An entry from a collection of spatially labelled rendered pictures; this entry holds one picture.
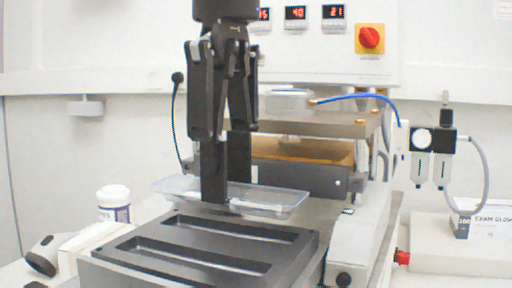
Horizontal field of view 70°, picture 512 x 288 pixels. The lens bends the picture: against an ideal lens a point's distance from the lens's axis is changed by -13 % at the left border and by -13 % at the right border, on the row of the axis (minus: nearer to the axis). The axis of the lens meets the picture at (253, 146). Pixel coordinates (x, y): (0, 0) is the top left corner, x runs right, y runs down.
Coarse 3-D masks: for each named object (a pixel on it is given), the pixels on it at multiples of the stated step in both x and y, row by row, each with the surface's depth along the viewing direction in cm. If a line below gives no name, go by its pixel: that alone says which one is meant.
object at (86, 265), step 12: (324, 252) 48; (84, 264) 36; (96, 264) 35; (108, 264) 35; (312, 264) 44; (324, 264) 48; (84, 276) 36; (96, 276) 35; (108, 276) 34; (120, 276) 34; (132, 276) 33; (144, 276) 33; (300, 276) 42; (312, 276) 43
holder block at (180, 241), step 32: (160, 224) 49; (192, 224) 53; (224, 224) 51; (256, 224) 50; (96, 256) 41; (128, 256) 40; (160, 256) 44; (192, 256) 43; (224, 256) 41; (256, 256) 41; (288, 256) 41
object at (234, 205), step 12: (156, 192) 49; (168, 192) 48; (180, 192) 48; (192, 192) 53; (192, 204) 49; (204, 204) 48; (216, 204) 47; (228, 204) 45; (240, 204) 45; (252, 204) 44; (264, 204) 43; (276, 204) 48; (300, 204) 44; (264, 216) 45; (276, 216) 44; (288, 216) 45
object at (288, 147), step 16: (256, 144) 68; (272, 144) 68; (288, 144) 65; (304, 144) 68; (320, 144) 68; (336, 144) 68; (352, 144) 68; (304, 160) 57; (320, 160) 56; (336, 160) 56; (352, 160) 63
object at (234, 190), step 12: (168, 180) 51; (180, 180) 51; (192, 180) 52; (228, 192) 47; (240, 192) 47; (252, 192) 47; (264, 192) 47; (276, 192) 47; (288, 192) 47; (300, 192) 47; (288, 204) 43
